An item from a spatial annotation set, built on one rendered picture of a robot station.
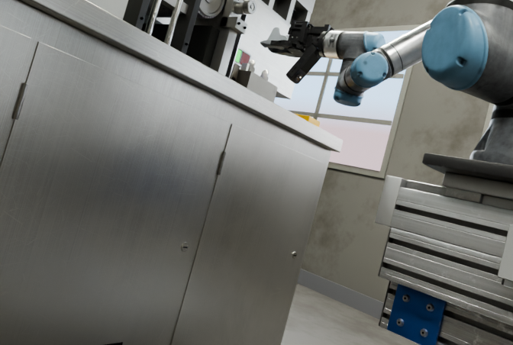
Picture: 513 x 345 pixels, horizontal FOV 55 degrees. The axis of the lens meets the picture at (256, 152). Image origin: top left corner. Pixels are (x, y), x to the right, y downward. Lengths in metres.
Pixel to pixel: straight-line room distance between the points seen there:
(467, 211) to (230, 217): 0.58
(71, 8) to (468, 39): 0.59
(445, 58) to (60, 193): 0.65
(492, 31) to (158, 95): 0.58
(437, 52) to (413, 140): 3.05
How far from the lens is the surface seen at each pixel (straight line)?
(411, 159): 3.83
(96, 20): 0.85
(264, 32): 2.20
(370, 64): 1.14
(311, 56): 1.37
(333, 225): 4.09
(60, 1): 0.82
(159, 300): 1.11
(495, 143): 0.87
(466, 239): 0.86
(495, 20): 0.83
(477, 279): 0.85
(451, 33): 0.82
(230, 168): 1.16
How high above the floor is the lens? 0.69
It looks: 4 degrees up
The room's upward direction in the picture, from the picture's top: 15 degrees clockwise
